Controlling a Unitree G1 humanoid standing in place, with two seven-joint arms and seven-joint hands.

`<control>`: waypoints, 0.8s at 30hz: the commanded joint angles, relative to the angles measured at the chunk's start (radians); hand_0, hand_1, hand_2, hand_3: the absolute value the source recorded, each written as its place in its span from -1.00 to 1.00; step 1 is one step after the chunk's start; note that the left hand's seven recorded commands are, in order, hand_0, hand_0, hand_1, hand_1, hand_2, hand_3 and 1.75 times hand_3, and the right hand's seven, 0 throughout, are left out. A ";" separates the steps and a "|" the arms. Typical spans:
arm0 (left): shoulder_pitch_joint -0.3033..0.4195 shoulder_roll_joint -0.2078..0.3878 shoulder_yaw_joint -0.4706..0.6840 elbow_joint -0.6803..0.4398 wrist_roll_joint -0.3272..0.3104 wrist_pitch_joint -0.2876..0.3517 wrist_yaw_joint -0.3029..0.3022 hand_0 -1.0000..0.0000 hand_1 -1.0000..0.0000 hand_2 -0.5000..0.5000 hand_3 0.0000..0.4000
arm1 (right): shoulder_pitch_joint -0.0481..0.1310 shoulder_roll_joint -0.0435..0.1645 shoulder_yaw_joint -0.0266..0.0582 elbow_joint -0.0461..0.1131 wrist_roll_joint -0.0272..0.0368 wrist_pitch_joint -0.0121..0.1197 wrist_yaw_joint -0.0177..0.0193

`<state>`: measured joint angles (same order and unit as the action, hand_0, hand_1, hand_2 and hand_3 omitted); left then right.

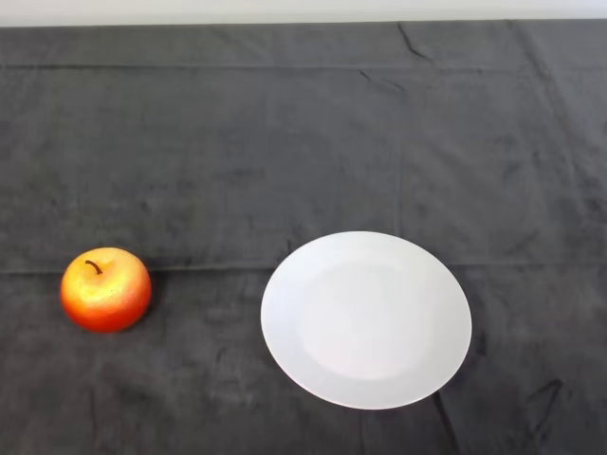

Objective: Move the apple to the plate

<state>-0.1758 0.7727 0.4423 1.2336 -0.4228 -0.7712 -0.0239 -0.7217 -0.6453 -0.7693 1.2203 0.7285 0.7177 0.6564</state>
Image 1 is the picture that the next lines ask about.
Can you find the red yellow apple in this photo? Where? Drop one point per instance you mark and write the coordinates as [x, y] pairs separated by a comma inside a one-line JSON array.
[[106, 298]]

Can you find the white round plate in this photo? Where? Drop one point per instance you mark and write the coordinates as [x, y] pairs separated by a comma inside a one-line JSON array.
[[366, 322]]

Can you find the black cloth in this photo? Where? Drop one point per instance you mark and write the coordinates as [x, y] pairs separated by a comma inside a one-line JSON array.
[[237, 142]]

